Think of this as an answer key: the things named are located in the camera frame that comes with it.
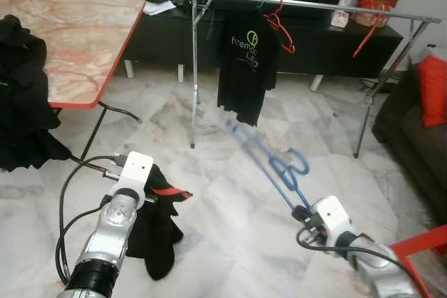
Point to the red plastic stool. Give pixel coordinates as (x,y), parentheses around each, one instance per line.
(419,242)

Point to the black jacket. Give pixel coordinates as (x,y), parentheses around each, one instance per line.
(21,102)

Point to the white pink tissue box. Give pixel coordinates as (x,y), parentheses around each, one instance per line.
(339,19)

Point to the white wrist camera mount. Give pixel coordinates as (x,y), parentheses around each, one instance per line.
(332,215)
(136,169)

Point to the dark grey sofa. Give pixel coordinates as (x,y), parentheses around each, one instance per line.
(412,158)

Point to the green hanger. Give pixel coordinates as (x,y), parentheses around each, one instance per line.
(259,2)

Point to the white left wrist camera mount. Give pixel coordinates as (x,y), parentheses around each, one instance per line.
(136,169)

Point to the red plastic hanger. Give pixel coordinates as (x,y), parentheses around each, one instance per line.
(362,44)
(291,49)

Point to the black tv cabinet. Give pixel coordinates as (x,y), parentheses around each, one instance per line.
(335,47)

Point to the blue plastic hanger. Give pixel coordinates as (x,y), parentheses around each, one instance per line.
(269,162)

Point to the silver metal clothes rack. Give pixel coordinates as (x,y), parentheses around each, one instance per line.
(314,5)

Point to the red cushion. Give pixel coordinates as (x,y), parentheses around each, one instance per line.
(433,92)

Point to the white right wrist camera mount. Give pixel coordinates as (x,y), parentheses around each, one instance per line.
(332,215)

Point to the white papers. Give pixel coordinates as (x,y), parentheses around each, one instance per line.
(159,8)

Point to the black t-shirt with green print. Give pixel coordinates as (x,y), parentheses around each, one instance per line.
(241,82)

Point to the white lace table cloth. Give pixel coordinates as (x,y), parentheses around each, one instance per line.
(436,51)

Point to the dark garment with red stripe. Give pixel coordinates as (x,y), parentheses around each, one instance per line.
(157,235)

